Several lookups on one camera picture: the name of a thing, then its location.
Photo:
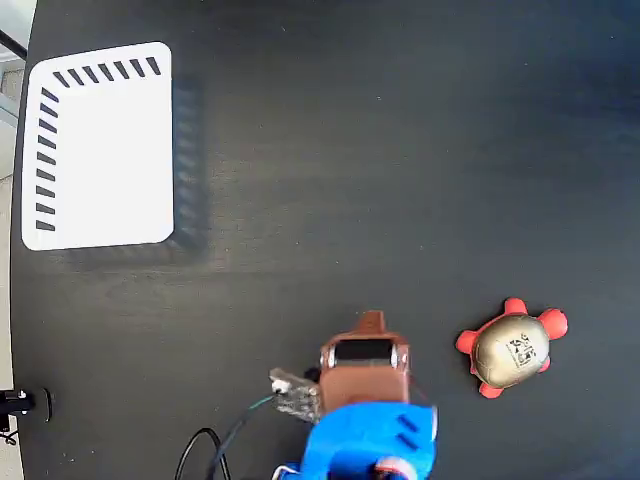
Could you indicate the reddish brown gripper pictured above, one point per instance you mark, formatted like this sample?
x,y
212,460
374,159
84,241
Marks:
x,y
364,384

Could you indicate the gold shell red turtle toy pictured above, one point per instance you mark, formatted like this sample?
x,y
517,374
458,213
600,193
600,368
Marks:
x,y
510,350

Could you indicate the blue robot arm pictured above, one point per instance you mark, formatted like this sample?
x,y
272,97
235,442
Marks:
x,y
360,440

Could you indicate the white slotted tray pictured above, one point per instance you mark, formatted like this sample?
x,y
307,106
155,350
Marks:
x,y
115,150

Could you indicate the black metal bar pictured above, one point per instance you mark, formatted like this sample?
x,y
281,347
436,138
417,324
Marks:
x,y
12,44

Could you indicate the bare circuit board camera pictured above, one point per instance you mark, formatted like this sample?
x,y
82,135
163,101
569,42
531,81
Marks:
x,y
295,397

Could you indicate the black clamp mount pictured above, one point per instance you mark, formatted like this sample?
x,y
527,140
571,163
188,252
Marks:
x,y
15,401

